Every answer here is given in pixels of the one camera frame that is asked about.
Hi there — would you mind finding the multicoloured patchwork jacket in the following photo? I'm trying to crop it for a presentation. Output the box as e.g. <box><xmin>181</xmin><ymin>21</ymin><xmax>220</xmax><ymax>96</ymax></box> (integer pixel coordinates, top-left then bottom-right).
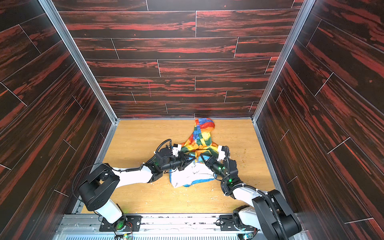
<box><xmin>170</xmin><ymin>118</ymin><xmax>219</xmax><ymax>188</ymax></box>

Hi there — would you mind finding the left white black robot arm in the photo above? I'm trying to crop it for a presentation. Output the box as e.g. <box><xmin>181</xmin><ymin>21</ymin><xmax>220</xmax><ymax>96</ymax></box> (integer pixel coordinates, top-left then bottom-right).
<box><xmin>78</xmin><ymin>148</ymin><xmax>196</xmax><ymax>224</ymax></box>

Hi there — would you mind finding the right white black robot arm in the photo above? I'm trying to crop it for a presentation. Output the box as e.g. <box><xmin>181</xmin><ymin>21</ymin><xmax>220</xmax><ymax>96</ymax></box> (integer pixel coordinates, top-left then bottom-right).
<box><xmin>202</xmin><ymin>155</ymin><xmax>302</xmax><ymax>240</ymax></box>

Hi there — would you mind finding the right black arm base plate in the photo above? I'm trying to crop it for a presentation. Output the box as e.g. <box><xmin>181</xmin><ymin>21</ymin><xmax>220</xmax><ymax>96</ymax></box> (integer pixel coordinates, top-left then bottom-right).
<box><xmin>216</xmin><ymin>214</ymin><xmax>257</xmax><ymax>231</ymax></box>

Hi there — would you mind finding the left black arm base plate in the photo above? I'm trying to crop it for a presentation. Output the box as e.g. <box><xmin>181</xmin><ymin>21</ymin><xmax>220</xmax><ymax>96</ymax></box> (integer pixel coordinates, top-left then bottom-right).
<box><xmin>99</xmin><ymin>215</ymin><xmax>142</xmax><ymax>233</ymax></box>

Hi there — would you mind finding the aluminium front rail frame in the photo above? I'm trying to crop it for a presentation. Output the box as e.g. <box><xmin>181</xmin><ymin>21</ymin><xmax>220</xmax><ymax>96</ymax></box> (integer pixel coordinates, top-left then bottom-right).
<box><xmin>54</xmin><ymin>214</ymin><xmax>266</xmax><ymax>240</ymax></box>

